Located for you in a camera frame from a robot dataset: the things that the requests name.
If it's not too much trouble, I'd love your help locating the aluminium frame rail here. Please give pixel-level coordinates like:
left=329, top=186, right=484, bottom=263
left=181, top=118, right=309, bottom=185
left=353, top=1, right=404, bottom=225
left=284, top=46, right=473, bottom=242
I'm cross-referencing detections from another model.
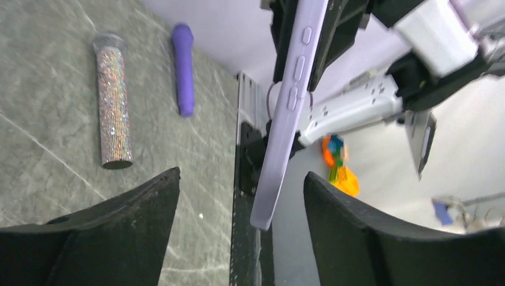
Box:
left=237, top=71, right=262, bottom=129

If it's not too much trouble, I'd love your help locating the black phone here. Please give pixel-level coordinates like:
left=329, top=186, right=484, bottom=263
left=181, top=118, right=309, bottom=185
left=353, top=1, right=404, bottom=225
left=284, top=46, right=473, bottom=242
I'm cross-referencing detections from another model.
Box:
left=250, top=0, right=328, bottom=231

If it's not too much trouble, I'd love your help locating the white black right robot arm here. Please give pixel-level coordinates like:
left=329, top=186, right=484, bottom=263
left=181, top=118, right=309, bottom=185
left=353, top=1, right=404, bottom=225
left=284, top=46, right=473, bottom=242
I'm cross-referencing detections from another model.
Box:
left=266, top=1, right=504, bottom=151

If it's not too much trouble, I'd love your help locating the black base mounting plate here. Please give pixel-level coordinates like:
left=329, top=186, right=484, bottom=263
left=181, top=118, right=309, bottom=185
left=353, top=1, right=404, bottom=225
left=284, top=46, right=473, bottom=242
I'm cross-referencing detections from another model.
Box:
left=229, top=121, right=275, bottom=286

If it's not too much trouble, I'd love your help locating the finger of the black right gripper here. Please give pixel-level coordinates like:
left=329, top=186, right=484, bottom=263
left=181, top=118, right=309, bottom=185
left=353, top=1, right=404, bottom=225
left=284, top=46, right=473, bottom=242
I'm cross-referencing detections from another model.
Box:
left=270, top=0, right=298, bottom=83
left=308, top=0, right=369, bottom=91

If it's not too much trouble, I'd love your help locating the purple microphone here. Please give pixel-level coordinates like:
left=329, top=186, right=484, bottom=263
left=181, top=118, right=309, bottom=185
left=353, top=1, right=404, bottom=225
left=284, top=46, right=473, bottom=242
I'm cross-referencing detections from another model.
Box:
left=172, top=23, right=195, bottom=117

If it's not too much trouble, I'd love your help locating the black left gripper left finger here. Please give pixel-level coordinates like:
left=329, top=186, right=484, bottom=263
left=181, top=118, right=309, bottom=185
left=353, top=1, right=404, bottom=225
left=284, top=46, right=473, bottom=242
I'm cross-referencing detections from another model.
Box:
left=1, top=167, right=180, bottom=285

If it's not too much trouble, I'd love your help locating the colourful toy block pile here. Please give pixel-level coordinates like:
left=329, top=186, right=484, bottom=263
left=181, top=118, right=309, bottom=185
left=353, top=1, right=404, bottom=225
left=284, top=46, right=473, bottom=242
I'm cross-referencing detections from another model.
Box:
left=322, top=135, right=360, bottom=197

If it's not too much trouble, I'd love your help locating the tilted monitor screen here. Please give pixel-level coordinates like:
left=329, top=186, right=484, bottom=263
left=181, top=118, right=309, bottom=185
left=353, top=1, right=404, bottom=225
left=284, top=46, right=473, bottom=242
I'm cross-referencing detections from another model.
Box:
left=404, top=110, right=437, bottom=179

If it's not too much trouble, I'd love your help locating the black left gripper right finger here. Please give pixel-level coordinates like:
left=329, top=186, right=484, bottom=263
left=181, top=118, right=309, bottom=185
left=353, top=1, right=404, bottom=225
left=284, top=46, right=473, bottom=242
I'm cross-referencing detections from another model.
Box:
left=304, top=172, right=504, bottom=286

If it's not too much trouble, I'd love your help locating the glitter rhinestone microphone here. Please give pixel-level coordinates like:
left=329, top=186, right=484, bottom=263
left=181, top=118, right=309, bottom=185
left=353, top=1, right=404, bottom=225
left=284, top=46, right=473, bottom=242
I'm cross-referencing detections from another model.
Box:
left=92, top=32, right=133, bottom=170

